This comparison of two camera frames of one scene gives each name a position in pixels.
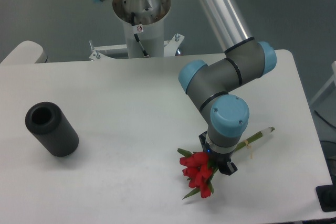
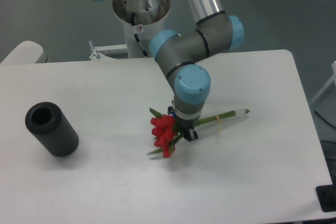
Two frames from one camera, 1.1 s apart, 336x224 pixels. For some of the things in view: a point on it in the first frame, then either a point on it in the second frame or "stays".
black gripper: (221, 161) to (184, 127)
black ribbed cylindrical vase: (48, 122) stays
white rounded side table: (28, 52) stays
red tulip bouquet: (198, 170) to (165, 131)
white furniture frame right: (333, 78) stays
